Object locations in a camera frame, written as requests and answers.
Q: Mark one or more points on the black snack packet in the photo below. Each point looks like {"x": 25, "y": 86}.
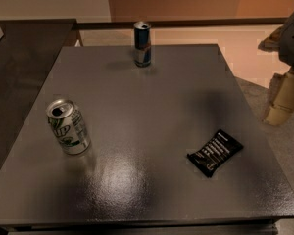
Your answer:
{"x": 216, "y": 152}

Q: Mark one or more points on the green white 7up can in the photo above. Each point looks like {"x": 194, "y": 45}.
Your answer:
{"x": 67, "y": 124}

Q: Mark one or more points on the blue silver redbull can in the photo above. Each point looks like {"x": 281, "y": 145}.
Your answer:
{"x": 142, "y": 43}

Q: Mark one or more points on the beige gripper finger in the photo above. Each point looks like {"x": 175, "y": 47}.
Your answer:
{"x": 280, "y": 104}

